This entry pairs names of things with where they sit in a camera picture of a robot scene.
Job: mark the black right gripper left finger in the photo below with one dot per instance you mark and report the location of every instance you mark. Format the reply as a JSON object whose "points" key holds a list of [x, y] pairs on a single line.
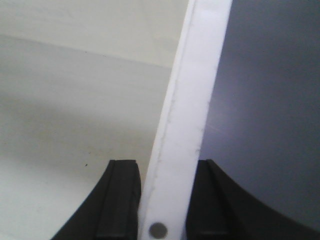
{"points": [[110, 211]]}

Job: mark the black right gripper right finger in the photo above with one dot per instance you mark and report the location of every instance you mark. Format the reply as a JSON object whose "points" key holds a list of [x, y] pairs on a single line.
{"points": [[219, 209]]}

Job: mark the white plastic tote box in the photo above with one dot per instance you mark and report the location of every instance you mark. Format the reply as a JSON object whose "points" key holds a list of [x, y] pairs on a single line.
{"points": [[83, 82]]}

